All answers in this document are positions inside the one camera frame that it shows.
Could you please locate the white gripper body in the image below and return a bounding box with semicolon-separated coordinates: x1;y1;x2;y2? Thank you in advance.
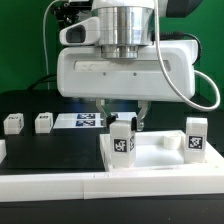
57;16;196;102

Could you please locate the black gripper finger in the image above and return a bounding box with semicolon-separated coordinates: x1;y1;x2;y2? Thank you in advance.
131;100;151;131
96;98;116;128

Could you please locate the white square tabletop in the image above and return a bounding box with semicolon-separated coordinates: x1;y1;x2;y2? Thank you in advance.
100;130;224;172

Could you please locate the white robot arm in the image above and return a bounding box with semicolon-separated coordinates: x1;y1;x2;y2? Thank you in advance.
57;0;202;130

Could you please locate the white marker tag sheet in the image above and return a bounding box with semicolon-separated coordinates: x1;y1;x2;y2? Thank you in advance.
53;111;141;129

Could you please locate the white cable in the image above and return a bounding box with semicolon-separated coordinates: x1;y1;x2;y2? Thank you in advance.
42;0;61;90

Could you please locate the black cable bundle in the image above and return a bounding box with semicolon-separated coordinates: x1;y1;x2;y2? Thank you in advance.
27;0;93;91

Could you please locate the white U-shaped obstacle wall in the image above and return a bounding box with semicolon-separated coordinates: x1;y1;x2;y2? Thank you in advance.
0;133;224;203

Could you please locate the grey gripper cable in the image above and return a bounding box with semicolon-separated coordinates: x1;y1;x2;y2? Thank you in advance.
151;0;222;112

